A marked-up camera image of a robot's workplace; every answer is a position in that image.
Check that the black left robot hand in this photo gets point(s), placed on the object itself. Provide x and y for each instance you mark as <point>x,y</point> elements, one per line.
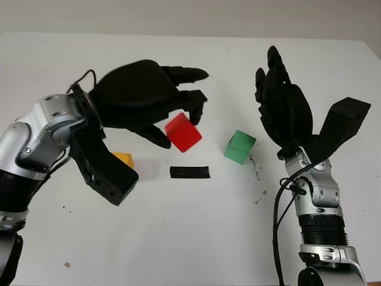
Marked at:
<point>134,92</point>

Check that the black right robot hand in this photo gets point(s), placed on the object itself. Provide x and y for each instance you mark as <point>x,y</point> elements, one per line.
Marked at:
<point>288,113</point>

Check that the green cube block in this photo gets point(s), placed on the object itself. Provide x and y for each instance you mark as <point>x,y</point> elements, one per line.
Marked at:
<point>238,147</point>

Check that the red cube block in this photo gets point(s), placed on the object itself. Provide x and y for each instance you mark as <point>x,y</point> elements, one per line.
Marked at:
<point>184,134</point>

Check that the yellow cube block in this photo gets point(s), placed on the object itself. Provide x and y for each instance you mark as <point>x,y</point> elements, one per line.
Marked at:
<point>126,159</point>

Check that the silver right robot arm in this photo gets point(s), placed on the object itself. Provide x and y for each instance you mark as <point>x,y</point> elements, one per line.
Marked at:
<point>323,202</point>

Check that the black tape strip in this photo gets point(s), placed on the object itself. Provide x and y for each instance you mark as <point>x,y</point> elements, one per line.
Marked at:
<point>190,172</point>

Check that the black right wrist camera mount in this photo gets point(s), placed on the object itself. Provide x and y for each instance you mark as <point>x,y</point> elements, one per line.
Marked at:
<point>342,122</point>

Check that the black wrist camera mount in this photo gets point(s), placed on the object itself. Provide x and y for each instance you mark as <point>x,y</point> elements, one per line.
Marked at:
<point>110,175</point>
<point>342,122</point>

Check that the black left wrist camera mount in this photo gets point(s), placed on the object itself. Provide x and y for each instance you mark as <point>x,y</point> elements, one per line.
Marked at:
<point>110,175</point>

